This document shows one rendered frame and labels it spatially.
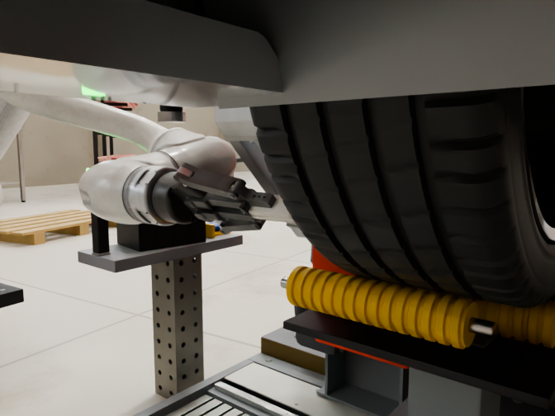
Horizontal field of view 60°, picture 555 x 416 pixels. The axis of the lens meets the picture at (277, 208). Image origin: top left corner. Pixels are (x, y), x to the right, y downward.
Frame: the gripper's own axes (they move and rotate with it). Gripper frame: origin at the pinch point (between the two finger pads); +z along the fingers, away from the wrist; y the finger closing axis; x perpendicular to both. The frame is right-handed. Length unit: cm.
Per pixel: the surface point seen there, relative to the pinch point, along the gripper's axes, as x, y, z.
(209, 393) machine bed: -15, -66, -53
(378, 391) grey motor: 4, -81, -16
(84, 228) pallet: 66, -150, -331
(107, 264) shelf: -4, -25, -64
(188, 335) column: -5, -59, -64
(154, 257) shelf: 4, -32, -61
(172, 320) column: -4, -52, -66
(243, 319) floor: 21, -111, -95
